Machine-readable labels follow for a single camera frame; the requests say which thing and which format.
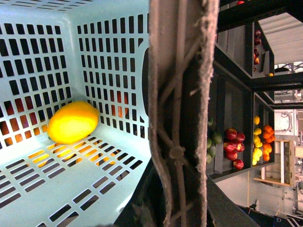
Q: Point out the yellow lemon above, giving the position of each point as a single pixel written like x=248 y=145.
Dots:
x=73 y=122

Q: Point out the brown basket handle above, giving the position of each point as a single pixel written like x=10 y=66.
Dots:
x=179 y=31

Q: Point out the light blue plastic basket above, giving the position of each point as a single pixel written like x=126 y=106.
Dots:
x=54 y=52

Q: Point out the dark wooden display stand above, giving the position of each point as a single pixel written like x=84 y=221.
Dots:
x=231 y=95

